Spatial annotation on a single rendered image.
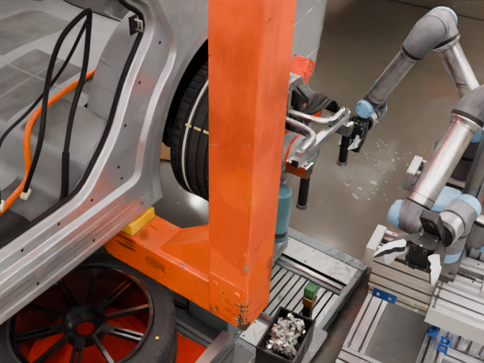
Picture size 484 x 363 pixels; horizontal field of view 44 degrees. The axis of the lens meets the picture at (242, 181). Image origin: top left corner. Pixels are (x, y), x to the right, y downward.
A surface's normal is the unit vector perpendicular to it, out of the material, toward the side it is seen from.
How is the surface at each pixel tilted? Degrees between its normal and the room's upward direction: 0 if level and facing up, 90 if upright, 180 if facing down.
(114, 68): 50
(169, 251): 90
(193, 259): 90
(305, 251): 0
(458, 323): 90
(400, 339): 0
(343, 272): 0
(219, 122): 90
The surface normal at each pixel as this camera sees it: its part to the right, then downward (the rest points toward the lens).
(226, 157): -0.56, 0.51
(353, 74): 0.04, -0.78
